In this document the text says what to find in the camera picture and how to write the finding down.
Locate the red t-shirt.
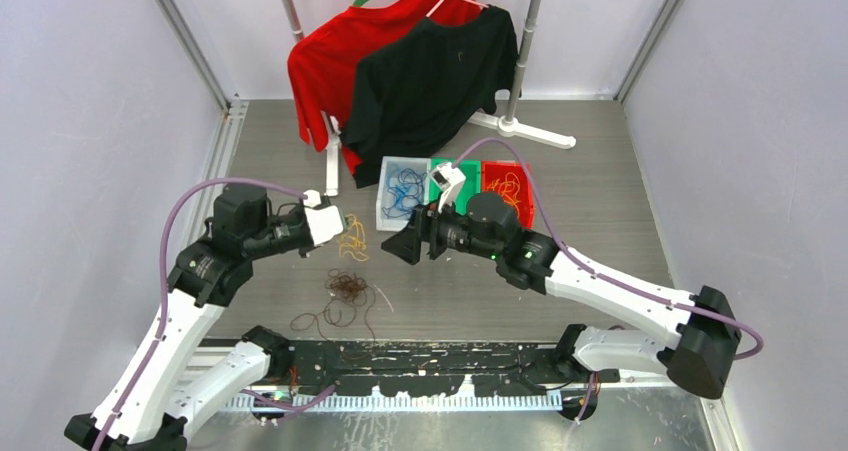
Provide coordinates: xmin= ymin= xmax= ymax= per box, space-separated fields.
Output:
xmin=287 ymin=0 xmax=486 ymax=177

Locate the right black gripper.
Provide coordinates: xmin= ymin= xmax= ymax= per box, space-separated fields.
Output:
xmin=381 ymin=190 xmax=501 ymax=266

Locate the yellow wire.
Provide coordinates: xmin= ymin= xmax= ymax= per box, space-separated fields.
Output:
xmin=336 ymin=212 xmax=371 ymax=264
xmin=486 ymin=169 xmax=535 ymax=217

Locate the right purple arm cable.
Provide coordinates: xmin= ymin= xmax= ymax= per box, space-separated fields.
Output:
xmin=451 ymin=137 xmax=765 ymax=425

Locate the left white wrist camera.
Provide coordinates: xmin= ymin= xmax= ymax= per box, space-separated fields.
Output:
xmin=302 ymin=190 xmax=348 ymax=247

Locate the white clothes rack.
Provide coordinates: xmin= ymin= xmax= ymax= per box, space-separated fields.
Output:
xmin=281 ymin=0 xmax=577 ymax=196

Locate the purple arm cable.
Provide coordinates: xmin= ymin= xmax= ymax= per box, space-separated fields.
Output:
xmin=451 ymin=137 xmax=765 ymax=425
xmin=90 ymin=176 xmax=342 ymax=451

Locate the blue wire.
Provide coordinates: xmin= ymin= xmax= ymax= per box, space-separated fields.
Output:
xmin=382 ymin=166 xmax=429 ymax=223

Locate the green plastic bin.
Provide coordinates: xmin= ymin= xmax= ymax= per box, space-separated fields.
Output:
xmin=428 ymin=160 xmax=482 ymax=207

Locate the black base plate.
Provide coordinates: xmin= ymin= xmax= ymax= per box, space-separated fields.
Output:
xmin=258 ymin=340 xmax=588 ymax=398

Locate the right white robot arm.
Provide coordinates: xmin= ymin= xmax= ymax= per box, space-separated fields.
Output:
xmin=381 ymin=192 xmax=742 ymax=399

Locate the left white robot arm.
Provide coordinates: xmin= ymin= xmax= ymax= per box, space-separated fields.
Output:
xmin=64 ymin=178 xmax=346 ymax=450

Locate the red plastic bin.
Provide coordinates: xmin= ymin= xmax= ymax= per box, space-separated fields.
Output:
xmin=481 ymin=161 xmax=535 ymax=228

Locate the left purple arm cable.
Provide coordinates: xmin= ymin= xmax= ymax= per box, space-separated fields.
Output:
xmin=90 ymin=176 xmax=342 ymax=451

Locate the brown wire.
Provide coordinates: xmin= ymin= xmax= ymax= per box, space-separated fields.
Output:
xmin=288 ymin=269 xmax=379 ymax=343

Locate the white slotted cable duct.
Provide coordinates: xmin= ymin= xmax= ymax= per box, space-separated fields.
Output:
xmin=225 ymin=390 xmax=564 ymax=414

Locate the white plastic bin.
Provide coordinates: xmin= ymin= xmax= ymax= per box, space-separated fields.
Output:
xmin=375 ymin=156 xmax=431 ymax=232

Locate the black t-shirt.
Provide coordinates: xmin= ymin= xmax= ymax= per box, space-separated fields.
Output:
xmin=341 ymin=6 xmax=518 ymax=188

